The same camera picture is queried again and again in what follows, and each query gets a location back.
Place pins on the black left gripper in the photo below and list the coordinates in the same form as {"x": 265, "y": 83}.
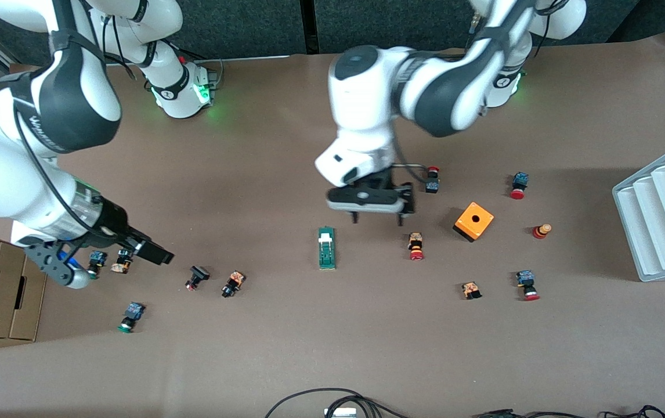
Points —
{"x": 404, "y": 194}

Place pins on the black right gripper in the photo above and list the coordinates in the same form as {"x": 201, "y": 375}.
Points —
{"x": 114, "y": 223}

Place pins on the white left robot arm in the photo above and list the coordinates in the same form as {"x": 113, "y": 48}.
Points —
{"x": 367, "y": 116}

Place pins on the black push button orange base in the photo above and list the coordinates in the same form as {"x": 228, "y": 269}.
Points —
{"x": 122, "y": 265}
{"x": 234, "y": 281}

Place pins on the black button with red tip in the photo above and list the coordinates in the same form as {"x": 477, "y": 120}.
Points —
{"x": 198, "y": 274}

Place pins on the red emergency stop orange base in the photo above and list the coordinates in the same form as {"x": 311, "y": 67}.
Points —
{"x": 416, "y": 244}

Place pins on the red mushroom button blue base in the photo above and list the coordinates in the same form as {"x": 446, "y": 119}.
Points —
{"x": 526, "y": 280}
{"x": 432, "y": 186}
{"x": 520, "y": 181}

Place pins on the green push button blue base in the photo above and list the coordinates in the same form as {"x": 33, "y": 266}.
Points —
{"x": 133, "y": 312}
{"x": 98, "y": 259}

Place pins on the orange black contact block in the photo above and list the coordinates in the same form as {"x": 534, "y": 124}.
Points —
{"x": 471, "y": 289}

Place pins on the brown table cover sheet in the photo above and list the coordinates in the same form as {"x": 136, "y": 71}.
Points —
{"x": 251, "y": 348}

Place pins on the brown cardboard box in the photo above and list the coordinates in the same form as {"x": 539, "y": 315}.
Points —
{"x": 2, "y": 290}

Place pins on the red yellow button head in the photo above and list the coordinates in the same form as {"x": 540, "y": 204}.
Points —
{"x": 539, "y": 232}

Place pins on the dark adapter with green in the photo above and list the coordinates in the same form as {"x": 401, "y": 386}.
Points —
{"x": 498, "y": 414}

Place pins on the grey tray with white ridges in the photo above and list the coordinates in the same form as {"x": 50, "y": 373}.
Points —
{"x": 657, "y": 220}

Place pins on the orange button enclosure box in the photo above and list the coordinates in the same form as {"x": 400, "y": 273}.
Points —
{"x": 467, "y": 225}

